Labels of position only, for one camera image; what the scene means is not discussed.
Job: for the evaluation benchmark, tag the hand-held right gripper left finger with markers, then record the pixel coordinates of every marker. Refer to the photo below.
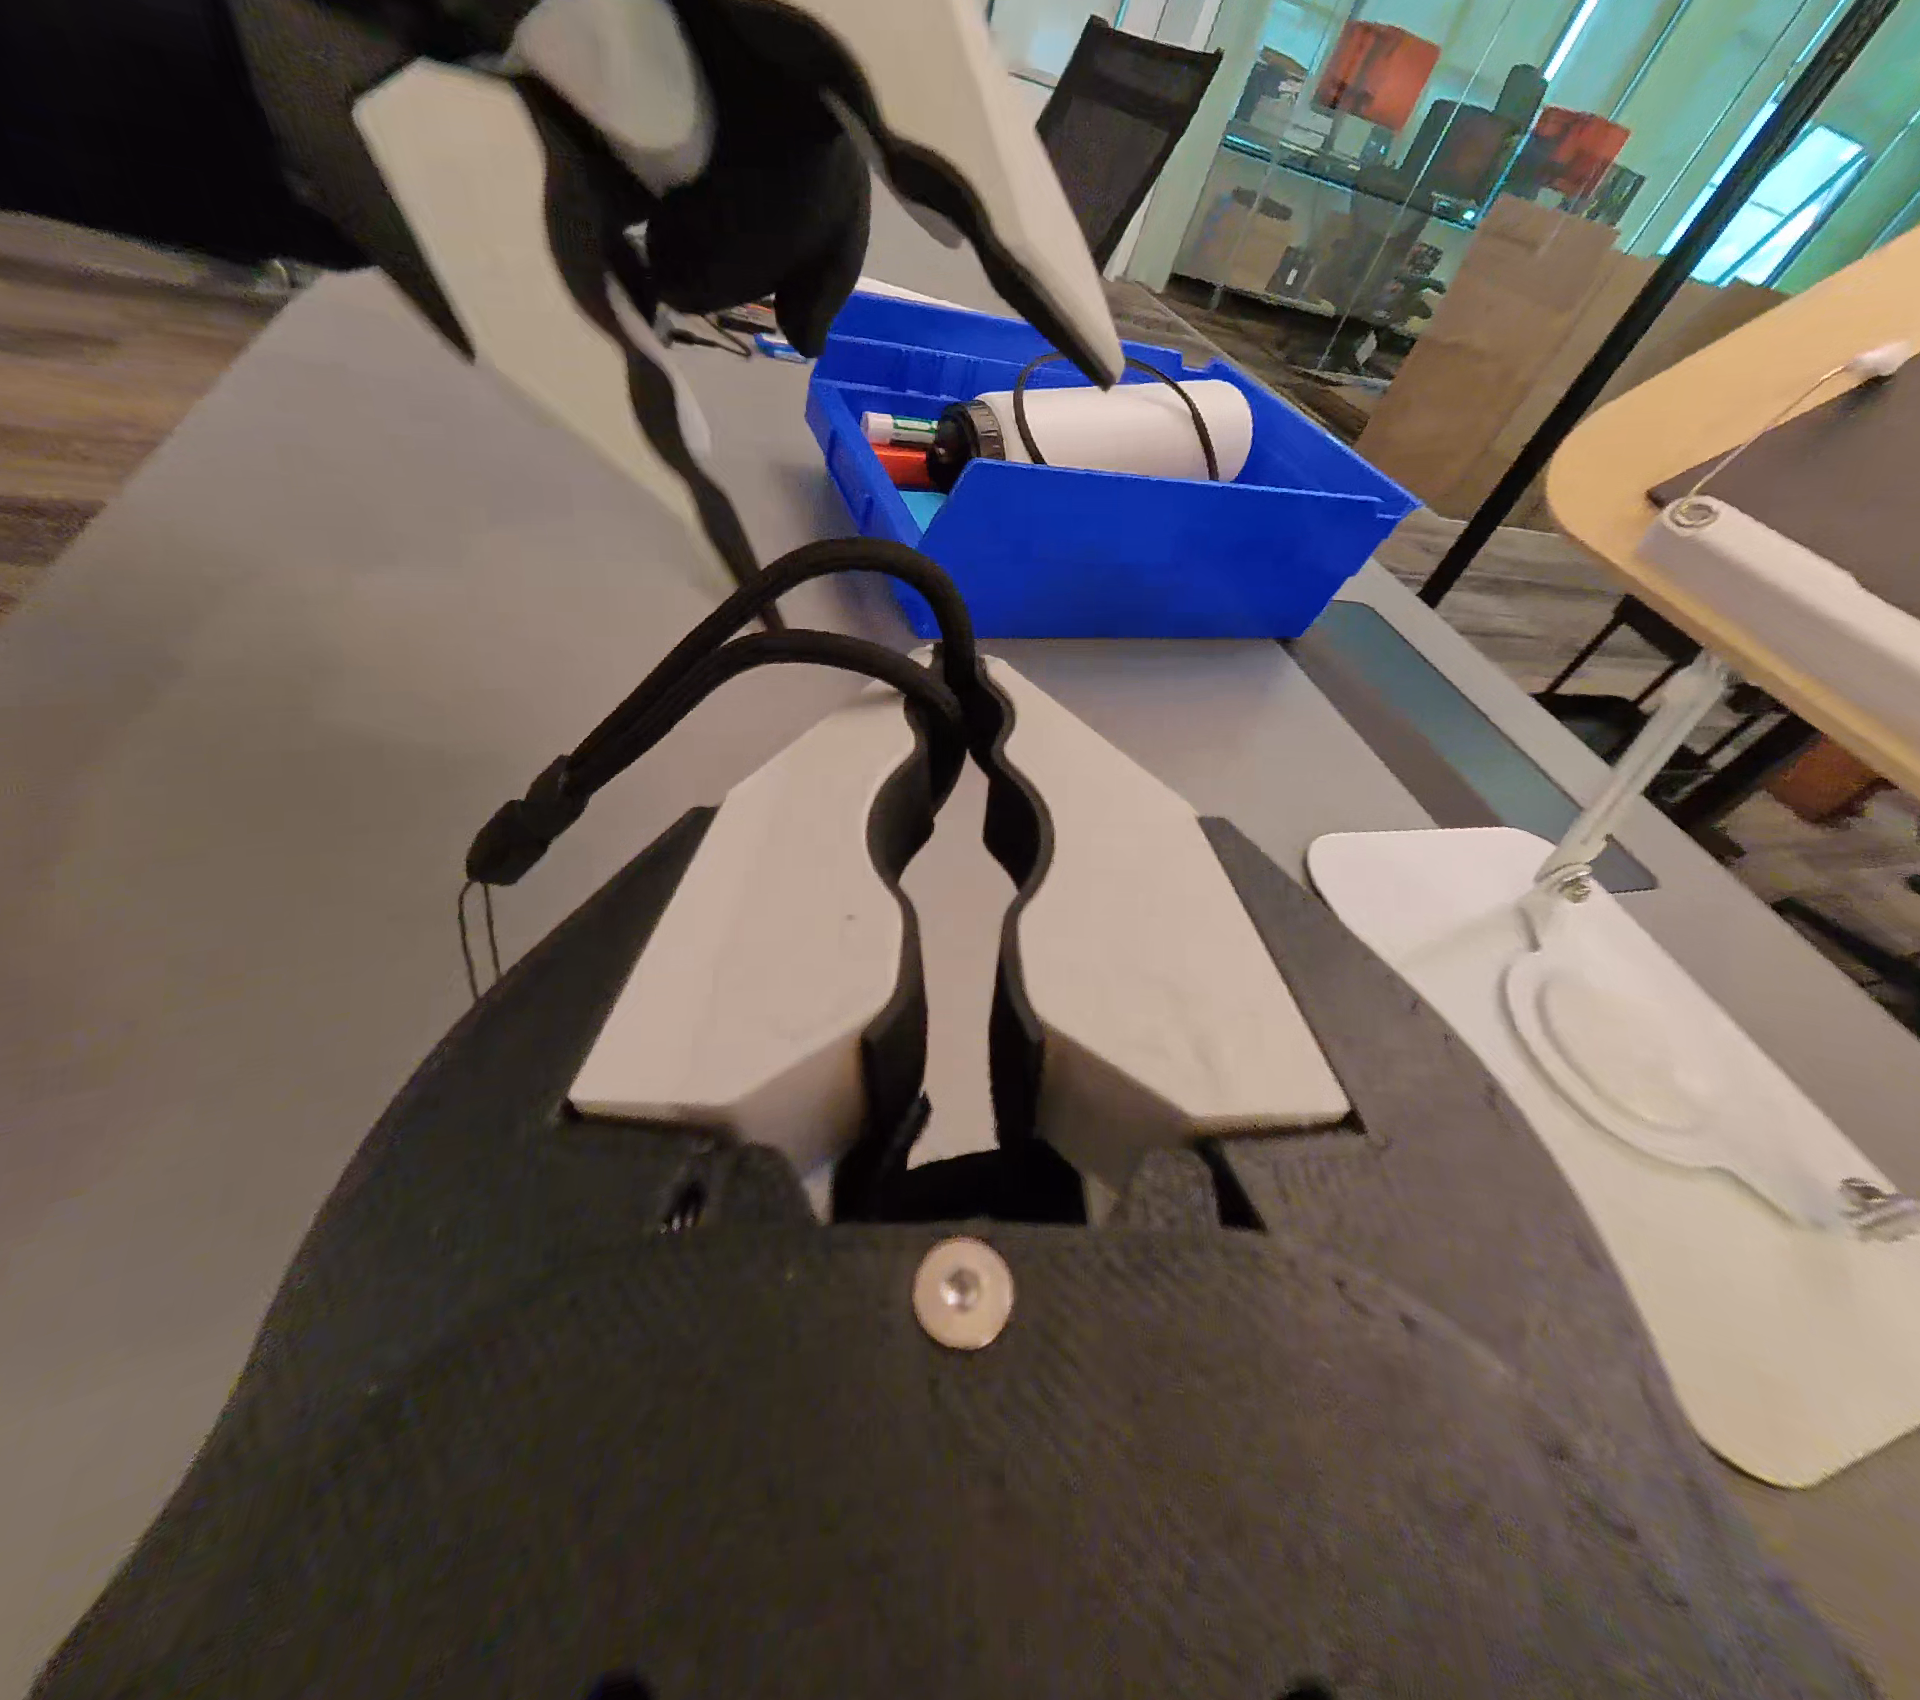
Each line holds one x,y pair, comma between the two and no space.
751,964

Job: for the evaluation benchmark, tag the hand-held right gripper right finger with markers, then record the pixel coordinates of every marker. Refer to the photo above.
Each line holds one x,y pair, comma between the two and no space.
1171,964

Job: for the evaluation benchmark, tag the blue plastic bin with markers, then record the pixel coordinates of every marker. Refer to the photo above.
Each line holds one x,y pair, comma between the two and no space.
1141,544

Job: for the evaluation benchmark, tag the person's left forearm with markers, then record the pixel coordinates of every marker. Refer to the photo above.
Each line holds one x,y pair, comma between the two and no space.
105,51

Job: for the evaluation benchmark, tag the person's left hand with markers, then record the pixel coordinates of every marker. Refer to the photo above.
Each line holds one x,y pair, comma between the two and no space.
764,201

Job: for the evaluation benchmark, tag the white stand base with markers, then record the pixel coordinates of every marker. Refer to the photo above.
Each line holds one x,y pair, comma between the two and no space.
1441,920

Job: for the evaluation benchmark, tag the black office chair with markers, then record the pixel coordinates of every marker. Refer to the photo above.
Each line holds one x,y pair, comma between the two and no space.
1125,110

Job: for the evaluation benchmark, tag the white green marker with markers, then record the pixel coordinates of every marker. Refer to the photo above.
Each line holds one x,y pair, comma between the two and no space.
896,429

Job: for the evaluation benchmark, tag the red marker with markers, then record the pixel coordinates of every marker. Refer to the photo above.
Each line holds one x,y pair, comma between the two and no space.
908,466

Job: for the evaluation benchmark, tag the white bottle with black cap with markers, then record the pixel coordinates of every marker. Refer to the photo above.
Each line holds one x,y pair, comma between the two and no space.
1110,433

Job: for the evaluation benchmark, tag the orange translucent cover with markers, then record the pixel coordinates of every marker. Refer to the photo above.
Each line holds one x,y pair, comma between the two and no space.
1373,65
1582,149

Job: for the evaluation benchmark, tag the black slanted pole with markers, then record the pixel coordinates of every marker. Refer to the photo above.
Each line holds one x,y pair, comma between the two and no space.
1635,320

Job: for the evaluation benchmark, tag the black metal frame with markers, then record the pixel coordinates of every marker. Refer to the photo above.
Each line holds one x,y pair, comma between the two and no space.
1762,754

